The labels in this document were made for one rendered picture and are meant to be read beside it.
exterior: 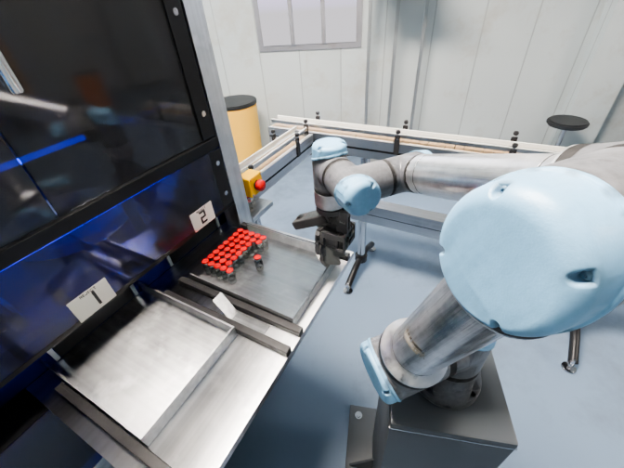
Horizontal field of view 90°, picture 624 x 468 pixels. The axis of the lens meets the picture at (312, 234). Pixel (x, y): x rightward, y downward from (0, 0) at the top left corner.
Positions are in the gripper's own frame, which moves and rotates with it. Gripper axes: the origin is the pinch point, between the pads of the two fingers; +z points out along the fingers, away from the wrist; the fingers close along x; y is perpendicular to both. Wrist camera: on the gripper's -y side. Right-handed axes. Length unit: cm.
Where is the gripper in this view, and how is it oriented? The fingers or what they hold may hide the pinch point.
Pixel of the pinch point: (325, 262)
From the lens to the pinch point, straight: 87.8
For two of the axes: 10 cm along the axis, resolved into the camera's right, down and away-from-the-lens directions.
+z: 0.6, 7.8, 6.2
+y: 8.8, 2.5, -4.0
